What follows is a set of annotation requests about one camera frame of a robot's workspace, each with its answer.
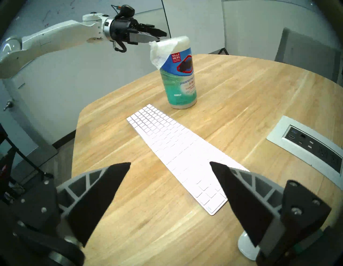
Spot wide grey mesh chair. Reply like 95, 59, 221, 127
275, 27, 342, 83

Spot black metal stand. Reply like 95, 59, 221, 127
0, 123, 54, 200

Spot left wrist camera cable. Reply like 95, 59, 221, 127
111, 5, 127, 53

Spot white disinfecting wipe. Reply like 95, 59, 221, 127
150, 36, 188, 69

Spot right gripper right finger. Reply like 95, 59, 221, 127
210, 161, 332, 258

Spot disinfecting wipes canister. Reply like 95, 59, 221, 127
150, 36, 198, 109

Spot silver table outlet panel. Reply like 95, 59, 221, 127
267, 116, 343, 189

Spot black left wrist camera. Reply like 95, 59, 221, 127
119, 5, 135, 19

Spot scribbled side wall whiteboard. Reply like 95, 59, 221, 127
8, 0, 164, 36

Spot white slim keyboard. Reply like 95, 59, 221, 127
126, 104, 251, 216

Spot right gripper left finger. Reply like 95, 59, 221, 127
8, 162, 131, 247

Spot white wireless mouse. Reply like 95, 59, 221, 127
237, 231, 260, 260

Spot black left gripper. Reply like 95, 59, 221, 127
109, 17, 167, 45

